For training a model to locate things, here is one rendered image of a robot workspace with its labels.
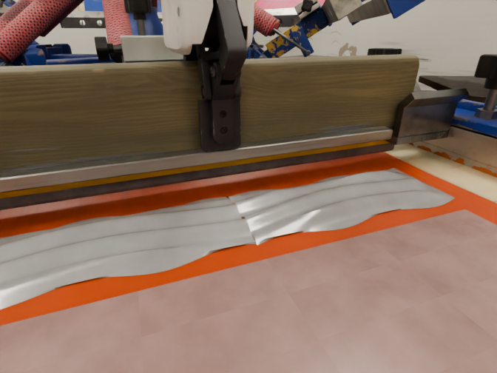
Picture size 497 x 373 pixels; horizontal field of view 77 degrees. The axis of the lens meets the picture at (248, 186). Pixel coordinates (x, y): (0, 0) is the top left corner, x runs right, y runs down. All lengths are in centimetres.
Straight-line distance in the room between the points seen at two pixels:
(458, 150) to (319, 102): 17
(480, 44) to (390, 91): 220
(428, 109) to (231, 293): 27
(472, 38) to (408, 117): 223
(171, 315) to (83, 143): 14
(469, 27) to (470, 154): 222
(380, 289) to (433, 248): 6
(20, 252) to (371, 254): 22
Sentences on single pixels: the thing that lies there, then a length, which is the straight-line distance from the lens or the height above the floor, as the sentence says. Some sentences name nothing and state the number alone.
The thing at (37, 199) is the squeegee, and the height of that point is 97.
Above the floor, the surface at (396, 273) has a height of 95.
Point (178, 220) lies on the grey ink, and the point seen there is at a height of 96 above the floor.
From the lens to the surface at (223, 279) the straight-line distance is 18.
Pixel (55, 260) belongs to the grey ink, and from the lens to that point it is 22.
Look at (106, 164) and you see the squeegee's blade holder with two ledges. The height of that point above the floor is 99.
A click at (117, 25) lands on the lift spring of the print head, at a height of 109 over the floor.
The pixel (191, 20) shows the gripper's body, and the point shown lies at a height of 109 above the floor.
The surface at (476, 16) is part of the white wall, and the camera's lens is 257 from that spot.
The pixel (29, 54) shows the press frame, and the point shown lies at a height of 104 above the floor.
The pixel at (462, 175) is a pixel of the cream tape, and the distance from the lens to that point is 37.
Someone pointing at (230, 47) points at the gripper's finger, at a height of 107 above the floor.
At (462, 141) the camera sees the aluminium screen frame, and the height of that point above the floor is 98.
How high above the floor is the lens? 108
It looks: 26 degrees down
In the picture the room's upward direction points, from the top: straight up
